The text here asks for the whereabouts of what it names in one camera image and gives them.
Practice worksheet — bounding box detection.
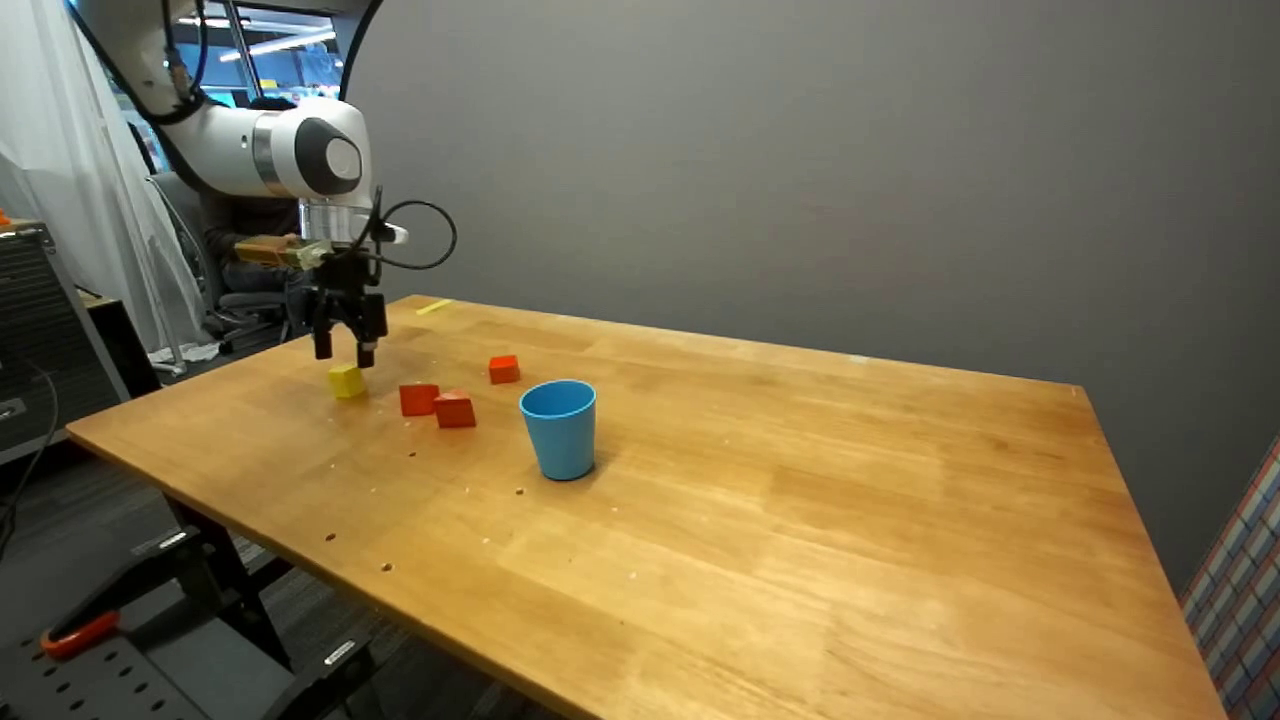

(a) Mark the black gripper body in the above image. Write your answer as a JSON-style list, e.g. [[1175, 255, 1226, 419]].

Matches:
[[299, 245, 391, 342]]

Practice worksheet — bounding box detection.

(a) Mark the yellow block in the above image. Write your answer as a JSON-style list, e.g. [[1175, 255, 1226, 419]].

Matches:
[[327, 360, 372, 404]]

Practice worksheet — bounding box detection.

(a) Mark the blue plastic cup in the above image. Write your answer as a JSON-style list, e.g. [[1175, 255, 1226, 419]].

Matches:
[[515, 377, 602, 486]]

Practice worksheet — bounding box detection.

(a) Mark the seated person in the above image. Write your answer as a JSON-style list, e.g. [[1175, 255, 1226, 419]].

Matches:
[[208, 284, 319, 360]]

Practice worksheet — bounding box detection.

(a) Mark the black equipment cabinet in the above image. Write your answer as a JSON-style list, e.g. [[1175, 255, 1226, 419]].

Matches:
[[0, 221, 133, 466]]

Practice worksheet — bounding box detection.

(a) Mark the white curtain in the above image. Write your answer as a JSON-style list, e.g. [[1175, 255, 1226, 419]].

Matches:
[[0, 0, 220, 377]]

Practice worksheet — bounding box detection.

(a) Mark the plaid fabric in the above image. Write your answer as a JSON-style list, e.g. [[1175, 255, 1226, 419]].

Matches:
[[1181, 436, 1280, 720]]

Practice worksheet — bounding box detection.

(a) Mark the black table leg frame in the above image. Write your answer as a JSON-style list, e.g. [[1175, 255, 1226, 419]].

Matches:
[[156, 491, 299, 677]]

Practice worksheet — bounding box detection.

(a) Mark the orange handled tool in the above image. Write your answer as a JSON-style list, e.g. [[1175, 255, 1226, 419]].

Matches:
[[32, 609, 123, 664]]

